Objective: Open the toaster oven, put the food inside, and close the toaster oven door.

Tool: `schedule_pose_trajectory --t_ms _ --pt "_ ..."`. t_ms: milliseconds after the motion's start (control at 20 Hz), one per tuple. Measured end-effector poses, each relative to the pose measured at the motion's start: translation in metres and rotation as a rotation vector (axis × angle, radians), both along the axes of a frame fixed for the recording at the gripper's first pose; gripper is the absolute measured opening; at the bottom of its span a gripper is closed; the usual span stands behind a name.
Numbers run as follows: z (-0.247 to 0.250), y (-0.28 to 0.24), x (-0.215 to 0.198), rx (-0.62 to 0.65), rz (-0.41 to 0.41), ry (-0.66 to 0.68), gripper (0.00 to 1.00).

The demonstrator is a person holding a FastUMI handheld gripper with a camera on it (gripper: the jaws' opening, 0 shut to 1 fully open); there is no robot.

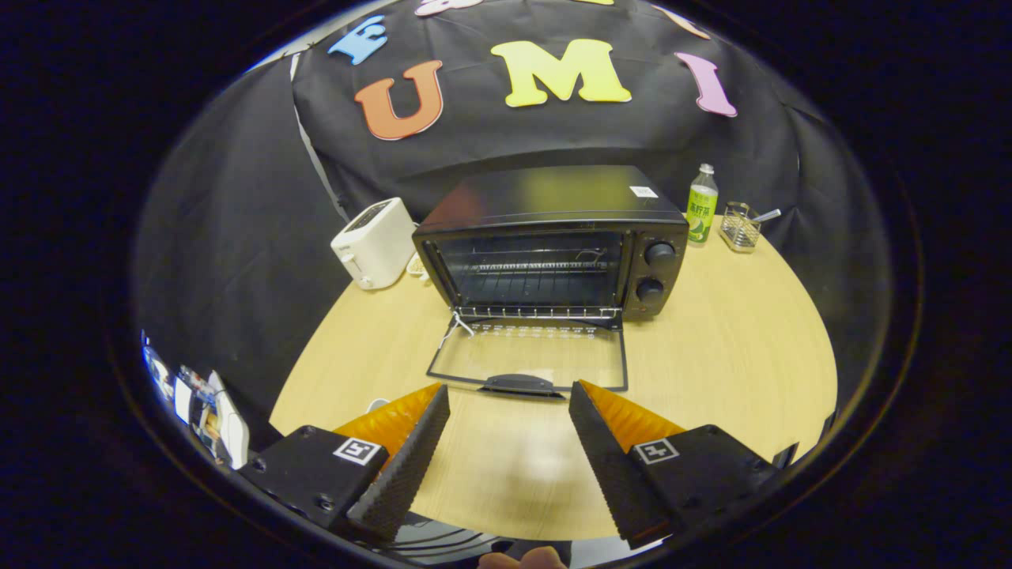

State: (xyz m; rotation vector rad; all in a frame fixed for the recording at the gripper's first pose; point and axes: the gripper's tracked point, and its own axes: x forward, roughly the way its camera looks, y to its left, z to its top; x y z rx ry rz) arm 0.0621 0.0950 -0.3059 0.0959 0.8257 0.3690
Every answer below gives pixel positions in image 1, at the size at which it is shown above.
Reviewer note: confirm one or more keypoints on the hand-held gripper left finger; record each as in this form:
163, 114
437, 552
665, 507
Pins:
407, 466

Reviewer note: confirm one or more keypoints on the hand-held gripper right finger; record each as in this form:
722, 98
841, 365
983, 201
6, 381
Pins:
613, 466

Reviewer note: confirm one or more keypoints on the black toaster oven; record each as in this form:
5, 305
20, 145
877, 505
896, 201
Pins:
553, 197

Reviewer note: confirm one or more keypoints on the white bread toaster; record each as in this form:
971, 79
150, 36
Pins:
375, 245

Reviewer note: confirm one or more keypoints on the colourful printed items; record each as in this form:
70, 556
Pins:
209, 411

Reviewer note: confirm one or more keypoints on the green drink bottle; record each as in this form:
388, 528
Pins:
701, 209

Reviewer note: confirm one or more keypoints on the metal spoon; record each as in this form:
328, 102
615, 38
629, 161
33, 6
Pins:
768, 214

